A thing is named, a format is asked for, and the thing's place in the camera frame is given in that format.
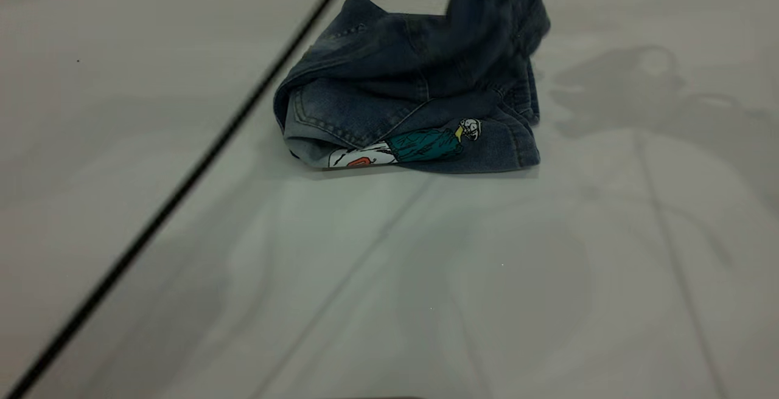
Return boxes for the blue denim pants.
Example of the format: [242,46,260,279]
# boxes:
[273,0,551,175]

